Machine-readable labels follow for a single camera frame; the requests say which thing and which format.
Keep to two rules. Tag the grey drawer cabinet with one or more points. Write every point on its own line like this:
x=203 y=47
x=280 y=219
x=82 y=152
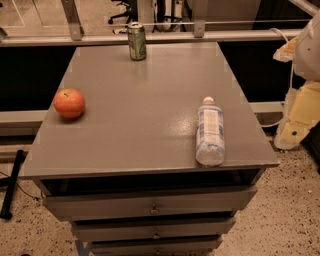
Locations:
x=138 y=131

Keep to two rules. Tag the bottom grey drawer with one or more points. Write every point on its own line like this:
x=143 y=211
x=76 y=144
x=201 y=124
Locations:
x=159 y=247

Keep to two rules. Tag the grey metal railing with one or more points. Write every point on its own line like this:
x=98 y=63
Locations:
x=98 y=22

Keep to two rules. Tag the green soda can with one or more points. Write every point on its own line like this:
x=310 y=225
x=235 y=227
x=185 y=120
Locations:
x=137 y=41

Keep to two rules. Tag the grey drawer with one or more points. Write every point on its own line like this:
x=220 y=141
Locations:
x=153 y=230
x=159 y=247
x=150 y=203

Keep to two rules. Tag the black bar on floor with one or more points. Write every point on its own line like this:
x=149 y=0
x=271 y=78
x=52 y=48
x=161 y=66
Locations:
x=10 y=183

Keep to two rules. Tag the middle grey drawer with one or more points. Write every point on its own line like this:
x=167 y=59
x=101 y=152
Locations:
x=153 y=230

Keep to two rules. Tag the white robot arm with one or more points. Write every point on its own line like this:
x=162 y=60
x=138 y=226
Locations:
x=306 y=62

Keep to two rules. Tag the top grey drawer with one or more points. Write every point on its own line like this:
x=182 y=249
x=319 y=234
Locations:
x=150 y=203

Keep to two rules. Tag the clear blue-label plastic bottle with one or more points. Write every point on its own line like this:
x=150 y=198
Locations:
x=210 y=143

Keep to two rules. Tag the red apple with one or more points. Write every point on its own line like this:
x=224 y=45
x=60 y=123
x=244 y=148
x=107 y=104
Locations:
x=69 y=103

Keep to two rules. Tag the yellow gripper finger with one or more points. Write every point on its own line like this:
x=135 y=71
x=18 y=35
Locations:
x=286 y=52
x=300 y=114

